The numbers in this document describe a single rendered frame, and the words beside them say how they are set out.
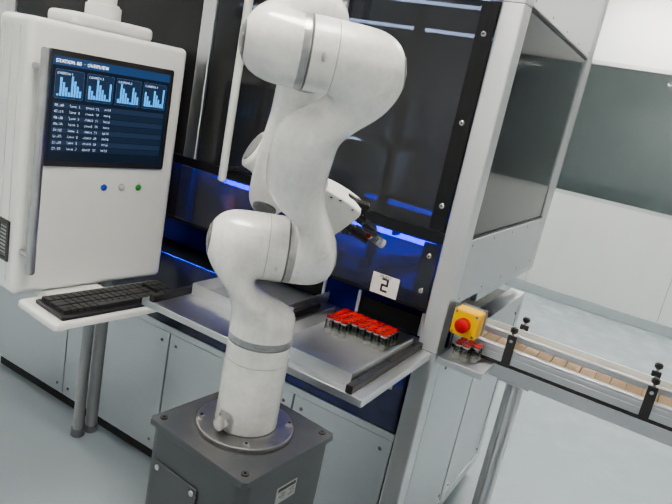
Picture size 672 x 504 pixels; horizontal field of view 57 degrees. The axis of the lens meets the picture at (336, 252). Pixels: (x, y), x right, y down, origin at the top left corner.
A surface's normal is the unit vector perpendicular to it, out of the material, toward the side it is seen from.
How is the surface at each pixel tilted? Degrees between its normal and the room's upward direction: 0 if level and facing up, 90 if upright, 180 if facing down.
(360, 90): 125
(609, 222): 90
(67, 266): 90
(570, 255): 90
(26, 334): 90
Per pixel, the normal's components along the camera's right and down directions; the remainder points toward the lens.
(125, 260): 0.77, 0.30
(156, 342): -0.51, 0.11
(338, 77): 0.05, 0.69
